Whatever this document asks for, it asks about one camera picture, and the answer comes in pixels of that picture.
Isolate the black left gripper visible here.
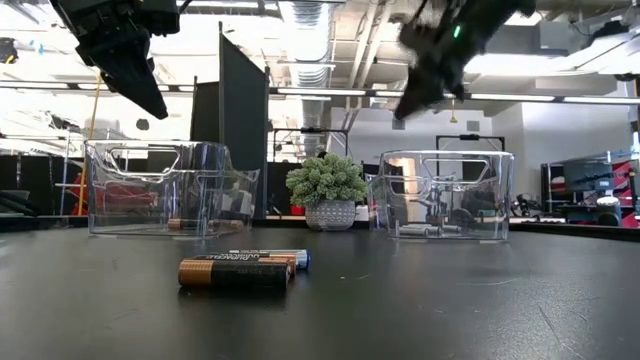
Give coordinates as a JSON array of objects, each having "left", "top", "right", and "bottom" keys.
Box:
[{"left": 49, "top": 0, "right": 170, "bottom": 121}]

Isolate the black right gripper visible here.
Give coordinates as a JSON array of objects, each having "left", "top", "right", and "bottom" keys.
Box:
[{"left": 393, "top": 0, "right": 490, "bottom": 122}]

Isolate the clear plastic bin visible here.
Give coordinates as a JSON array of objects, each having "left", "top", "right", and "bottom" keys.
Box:
[
  {"left": 84, "top": 139, "right": 261, "bottom": 238},
  {"left": 367, "top": 148, "right": 516, "bottom": 241}
]

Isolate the long ceiling light bar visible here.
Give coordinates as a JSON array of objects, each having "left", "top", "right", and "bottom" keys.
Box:
[{"left": 269, "top": 85, "right": 640, "bottom": 106}]

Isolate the black divider panel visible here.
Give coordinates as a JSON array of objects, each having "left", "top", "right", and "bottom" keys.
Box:
[{"left": 189, "top": 20, "right": 272, "bottom": 219}]

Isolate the red black equipment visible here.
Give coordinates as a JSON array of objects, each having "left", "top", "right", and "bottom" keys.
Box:
[{"left": 63, "top": 169, "right": 151, "bottom": 217}]

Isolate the black low partition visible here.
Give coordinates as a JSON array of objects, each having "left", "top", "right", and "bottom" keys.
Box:
[{"left": 0, "top": 153, "right": 69, "bottom": 217}]

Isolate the green succulent in grey pot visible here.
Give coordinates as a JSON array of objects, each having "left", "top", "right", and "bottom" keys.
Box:
[{"left": 284, "top": 152, "right": 370, "bottom": 232}]

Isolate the grey equipment shelf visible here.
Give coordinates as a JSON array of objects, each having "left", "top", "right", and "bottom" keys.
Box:
[{"left": 541, "top": 149, "right": 640, "bottom": 229}]

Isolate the white topped round stool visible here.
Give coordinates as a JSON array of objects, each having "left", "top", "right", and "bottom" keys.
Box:
[{"left": 596, "top": 195, "right": 623, "bottom": 227}]

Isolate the yellow cable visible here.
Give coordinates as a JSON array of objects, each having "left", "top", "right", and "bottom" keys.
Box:
[{"left": 75, "top": 74, "right": 104, "bottom": 217}]

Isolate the black stand frame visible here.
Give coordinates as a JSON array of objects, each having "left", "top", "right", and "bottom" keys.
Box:
[{"left": 434, "top": 132, "right": 506, "bottom": 154}]

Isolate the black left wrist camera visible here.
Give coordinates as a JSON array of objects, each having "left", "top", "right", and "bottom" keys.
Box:
[{"left": 142, "top": 0, "right": 182, "bottom": 37}]

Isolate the silver ventilation duct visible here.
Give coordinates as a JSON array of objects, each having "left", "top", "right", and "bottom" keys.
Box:
[{"left": 277, "top": 0, "right": 335, "bottom": 159}]

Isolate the black metal rack frame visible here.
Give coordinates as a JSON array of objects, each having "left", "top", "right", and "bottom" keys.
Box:
[{"left": 271, "top": 126, "right": 351, "bottom": 162}]

